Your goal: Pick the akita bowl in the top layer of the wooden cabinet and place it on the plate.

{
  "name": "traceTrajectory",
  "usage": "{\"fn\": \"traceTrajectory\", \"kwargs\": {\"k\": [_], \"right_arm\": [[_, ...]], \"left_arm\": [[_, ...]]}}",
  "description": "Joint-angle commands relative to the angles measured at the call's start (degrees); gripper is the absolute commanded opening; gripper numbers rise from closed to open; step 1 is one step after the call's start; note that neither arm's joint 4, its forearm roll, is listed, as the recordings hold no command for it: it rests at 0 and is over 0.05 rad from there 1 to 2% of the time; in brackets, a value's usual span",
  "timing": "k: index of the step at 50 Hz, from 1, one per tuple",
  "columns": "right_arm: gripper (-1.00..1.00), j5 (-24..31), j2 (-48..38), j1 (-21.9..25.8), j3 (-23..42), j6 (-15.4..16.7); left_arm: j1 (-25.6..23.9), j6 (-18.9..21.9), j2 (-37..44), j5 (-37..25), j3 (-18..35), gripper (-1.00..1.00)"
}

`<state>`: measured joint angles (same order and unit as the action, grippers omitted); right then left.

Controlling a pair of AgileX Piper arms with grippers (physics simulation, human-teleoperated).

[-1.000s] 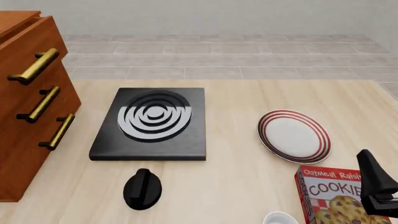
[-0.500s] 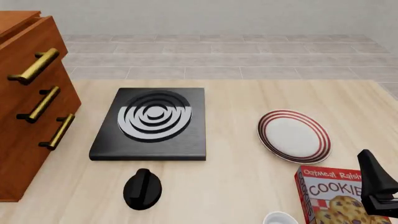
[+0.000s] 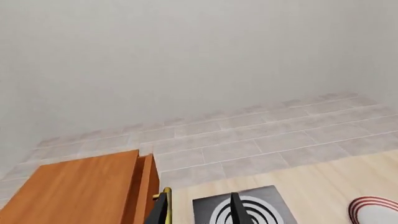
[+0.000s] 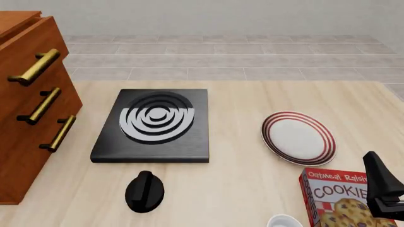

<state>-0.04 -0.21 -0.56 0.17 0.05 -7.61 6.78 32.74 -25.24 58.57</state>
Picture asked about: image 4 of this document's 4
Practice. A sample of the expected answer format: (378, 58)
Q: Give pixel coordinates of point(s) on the white plate with red rings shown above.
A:
(296, 139)

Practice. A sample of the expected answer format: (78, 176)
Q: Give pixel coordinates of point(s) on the red cookie box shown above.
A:
(334, 194)

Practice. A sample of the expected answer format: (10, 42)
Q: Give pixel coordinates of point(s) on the wooden cabinet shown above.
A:
(12, 179)

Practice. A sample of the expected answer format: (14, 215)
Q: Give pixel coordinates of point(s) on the round black stove knob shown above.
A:
(143, 192)

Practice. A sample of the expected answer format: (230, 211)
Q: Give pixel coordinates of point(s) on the wooden cabinet drawer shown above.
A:
(31, 45)
(19, 101)
(28, 160)

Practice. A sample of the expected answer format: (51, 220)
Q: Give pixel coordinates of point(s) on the flat black stove plate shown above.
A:
(195, 118)

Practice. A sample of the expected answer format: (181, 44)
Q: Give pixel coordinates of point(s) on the small white bowl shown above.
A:
(284, 222)

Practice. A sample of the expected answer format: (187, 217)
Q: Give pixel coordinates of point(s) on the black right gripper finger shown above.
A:
(380, 177)

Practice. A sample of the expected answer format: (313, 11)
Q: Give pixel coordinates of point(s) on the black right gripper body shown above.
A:
(389, 206)

